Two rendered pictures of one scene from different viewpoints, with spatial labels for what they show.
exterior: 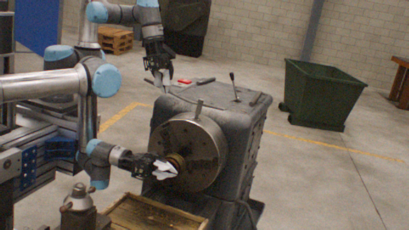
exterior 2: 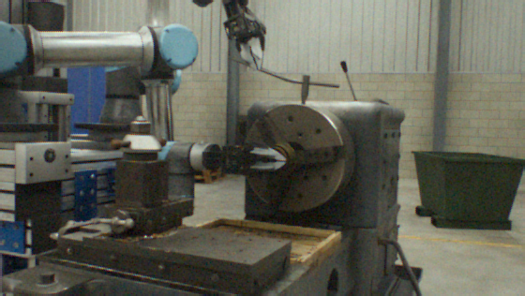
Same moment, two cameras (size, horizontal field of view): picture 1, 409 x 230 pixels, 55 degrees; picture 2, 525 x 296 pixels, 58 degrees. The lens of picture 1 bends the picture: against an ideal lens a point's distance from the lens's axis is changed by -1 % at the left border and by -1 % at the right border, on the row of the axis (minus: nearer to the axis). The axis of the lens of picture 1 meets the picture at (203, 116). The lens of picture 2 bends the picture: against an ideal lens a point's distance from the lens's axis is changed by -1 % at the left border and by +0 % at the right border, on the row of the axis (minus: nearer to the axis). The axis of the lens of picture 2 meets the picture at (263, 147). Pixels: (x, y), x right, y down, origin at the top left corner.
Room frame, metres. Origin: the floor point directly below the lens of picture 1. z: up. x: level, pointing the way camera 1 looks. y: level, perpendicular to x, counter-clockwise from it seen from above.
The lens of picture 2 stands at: (0.10, -0.05, 1.18)
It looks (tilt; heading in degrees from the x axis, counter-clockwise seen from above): 3 degrees down; 8
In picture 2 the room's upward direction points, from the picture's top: 2 degrees clockwise
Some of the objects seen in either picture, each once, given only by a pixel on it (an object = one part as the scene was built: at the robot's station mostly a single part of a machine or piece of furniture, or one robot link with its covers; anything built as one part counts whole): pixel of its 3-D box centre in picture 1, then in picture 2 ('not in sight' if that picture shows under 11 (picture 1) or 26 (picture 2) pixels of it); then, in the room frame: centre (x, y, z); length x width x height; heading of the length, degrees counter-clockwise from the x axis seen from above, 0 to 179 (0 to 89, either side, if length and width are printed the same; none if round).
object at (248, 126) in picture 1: (212, 130); (329, 155); (1.89, -0.06, 1.06); 0.59 x 0.48 x 0.39; 163
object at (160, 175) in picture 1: (163, 176); (265, 167); (1.29, 0.11, 1.07); 0.09 x 0.06 x 0.03; 72
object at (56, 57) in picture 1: (59, 61); (124, 76); (1.66, 0.66, 1.33); 0.13 x 0.12 x 0.14; 138
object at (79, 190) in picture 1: (79, 188); (141, 125); (0.93, 0.29, 1.17); 0.04 x 0.04 x 0.03
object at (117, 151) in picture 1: (120, 156); (204, 155); (1.35, 0.28, 1.09); 0.08 x 0.05 x 0.08; 162
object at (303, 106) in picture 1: (315, 95); (461, 188); (6.27, -1.73, 0.43); 1.34 x 0.94 x 0.85; 5
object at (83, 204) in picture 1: (78, 199); (140, 143); (0.93, 0.29, 1.13); 0.08 x 0.08 x 0.03
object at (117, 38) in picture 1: (109, 39); (199, 169); (9.33, 2.52, 0.22); 1.25 x 0.86 x 0.44; 176
